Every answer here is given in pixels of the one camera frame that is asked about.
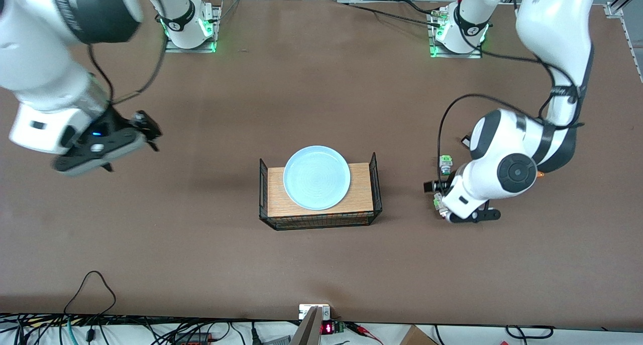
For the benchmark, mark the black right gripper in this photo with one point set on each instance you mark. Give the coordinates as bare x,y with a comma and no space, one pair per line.
122,124

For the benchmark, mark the red push button switch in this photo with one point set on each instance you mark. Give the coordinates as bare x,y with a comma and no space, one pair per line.
438,200

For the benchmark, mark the light blue round plate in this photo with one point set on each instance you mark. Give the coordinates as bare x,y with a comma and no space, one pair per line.
316,178

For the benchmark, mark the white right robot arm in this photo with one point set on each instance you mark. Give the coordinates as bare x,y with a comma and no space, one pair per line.
40,69

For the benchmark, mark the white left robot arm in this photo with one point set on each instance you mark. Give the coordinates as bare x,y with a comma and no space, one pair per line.
552,23

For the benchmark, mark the black white-capped push button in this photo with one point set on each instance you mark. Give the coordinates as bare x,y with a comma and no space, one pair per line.
465,142

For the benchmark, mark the light wooden board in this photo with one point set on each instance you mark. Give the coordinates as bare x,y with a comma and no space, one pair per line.
361,194

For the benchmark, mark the brown cardboard box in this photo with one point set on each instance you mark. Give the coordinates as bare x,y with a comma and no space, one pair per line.
417,337

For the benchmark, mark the red and black test leads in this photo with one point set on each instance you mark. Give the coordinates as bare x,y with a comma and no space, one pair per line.
361,329

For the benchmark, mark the red digit display module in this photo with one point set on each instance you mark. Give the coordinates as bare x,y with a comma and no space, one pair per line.
327,328

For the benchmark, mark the black power strip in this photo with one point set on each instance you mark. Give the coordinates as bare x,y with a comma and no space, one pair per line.
193,340

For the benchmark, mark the green push button switch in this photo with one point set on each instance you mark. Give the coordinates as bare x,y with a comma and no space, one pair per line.
445,163

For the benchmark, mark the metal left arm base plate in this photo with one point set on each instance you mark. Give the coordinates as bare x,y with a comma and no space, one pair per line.
474,55

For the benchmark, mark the small silver metal bracket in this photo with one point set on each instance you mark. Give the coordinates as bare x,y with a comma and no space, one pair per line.
306,312

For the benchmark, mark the grey aluminium profile post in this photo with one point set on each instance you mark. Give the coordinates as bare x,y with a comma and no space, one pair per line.
307,332

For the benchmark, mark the long aluminium edge rail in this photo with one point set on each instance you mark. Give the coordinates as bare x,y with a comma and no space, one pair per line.
614,9

